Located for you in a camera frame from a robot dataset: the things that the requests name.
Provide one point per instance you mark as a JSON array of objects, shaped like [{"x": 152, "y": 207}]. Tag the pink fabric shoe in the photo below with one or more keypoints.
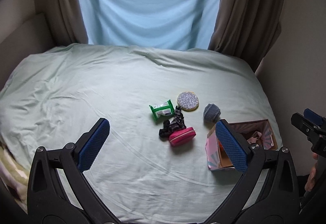
[{"x": 255, "y": 137}]

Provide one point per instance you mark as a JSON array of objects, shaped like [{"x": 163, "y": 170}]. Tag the black patterned scrunchie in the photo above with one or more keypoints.
[{"x": 177, "y": 124}]

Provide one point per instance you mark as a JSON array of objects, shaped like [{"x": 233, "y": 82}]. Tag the grey rolled sock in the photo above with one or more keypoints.
[{"x": 211, "y": 113}]

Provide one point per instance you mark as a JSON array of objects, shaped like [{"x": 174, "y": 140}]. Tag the striped blanket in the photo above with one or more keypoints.
[{"x": 14, "y": 175}]

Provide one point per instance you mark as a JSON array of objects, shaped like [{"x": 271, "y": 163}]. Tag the green wipes packet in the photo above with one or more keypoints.
[{"x": 164, "y": 109}]

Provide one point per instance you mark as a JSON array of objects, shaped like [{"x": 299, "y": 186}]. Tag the brown right curtain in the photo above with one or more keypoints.
[{"x": 247, "y": 29}]

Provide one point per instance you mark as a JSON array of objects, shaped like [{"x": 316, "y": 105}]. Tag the light blue window cloth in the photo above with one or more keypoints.
[{"x": 162, "y": 24}]

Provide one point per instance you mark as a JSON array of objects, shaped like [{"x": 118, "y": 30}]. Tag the person's right hand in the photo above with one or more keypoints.
[{"x": 312, "y": 175}]

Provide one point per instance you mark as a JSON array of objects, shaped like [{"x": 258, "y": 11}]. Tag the pale green bed sheet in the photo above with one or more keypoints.
[{"x": 52, "y": 98}]

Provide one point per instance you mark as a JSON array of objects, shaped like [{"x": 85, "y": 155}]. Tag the magenta zip pouch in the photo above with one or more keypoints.
[{"x": 181, "y": 137}]

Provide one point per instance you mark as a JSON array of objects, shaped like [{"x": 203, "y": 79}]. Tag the pink cardboard box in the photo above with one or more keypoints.
[{"x": 217, "y": 157}]

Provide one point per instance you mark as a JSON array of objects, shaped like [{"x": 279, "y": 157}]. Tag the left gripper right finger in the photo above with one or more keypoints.
[{"x": 267, "y": 190}]

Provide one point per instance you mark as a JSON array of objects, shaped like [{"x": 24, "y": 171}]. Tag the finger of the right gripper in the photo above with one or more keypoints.
[{"x": 318, "y": 120}]

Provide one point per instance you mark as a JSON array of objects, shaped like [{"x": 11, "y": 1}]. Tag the brown left curtain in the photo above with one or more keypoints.
[{"x": 65, "y": 20}]

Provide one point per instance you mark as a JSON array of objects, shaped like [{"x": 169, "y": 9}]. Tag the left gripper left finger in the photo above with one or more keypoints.
[{"x": 58, "y": 191}]

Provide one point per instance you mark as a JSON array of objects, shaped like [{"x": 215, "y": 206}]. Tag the brown curtain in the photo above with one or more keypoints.
[
  {"x": 247, "y": 29},
  {"x": 65, "y": 20}
]

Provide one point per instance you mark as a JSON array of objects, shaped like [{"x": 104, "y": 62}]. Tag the round silver yellow scrubber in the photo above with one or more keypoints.
[{"x": 188, "y": 101}]

